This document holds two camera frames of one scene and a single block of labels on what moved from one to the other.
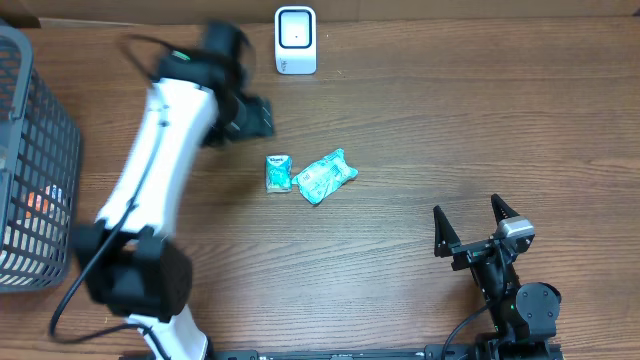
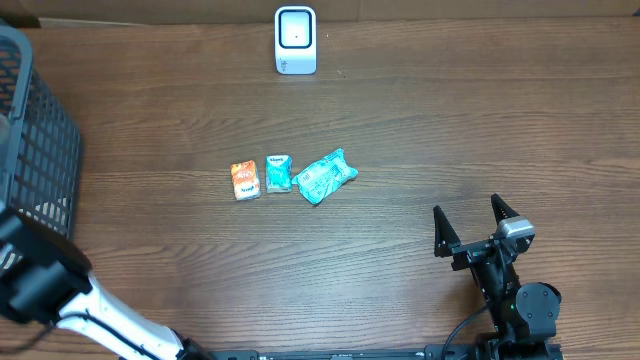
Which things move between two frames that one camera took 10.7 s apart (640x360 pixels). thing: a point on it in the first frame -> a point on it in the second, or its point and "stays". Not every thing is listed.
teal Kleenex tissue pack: [279, 173] stays
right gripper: [447, 239] stays
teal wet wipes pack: [318, 180] stays
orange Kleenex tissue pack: [30, 202] -> [245, 180]
